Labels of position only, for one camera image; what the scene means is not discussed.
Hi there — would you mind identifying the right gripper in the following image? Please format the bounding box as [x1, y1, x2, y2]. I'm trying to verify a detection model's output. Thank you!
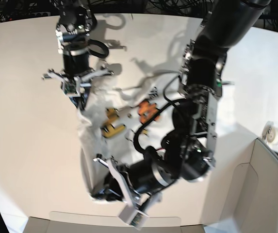
[42, 47, 114, 109]

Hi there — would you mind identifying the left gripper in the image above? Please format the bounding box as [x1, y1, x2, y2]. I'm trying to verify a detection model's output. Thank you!
[91, 152, 175, 214]

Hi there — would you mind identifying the white printed t-shirt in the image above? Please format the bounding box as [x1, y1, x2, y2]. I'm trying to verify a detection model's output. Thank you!
[79, 70, 182, 199]

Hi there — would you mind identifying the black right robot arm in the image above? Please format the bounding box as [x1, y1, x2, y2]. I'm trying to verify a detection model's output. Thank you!
[42, 0, 114, 110]

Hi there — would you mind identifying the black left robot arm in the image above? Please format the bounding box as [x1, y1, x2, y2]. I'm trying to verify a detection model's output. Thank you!
[91, 0, 269, 211]

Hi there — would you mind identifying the beige cardboard box bottom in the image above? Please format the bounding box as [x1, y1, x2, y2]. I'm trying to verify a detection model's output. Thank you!
[23, 212, 205, 233]

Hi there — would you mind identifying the beige cardboard box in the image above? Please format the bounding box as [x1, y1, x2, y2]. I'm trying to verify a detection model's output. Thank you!
[23, 212, 205, 233]
[201, 139, 278, 233]

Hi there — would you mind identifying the beige cardboard box right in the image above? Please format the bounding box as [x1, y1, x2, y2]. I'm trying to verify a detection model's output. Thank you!
[201, 139, 278, 233]

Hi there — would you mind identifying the white tape roll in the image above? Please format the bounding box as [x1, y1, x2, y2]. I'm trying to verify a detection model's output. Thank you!
[262, 121, 278, 146]

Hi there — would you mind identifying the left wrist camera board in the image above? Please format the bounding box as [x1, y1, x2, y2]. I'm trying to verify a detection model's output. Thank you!
[118, 205, 149, 230]

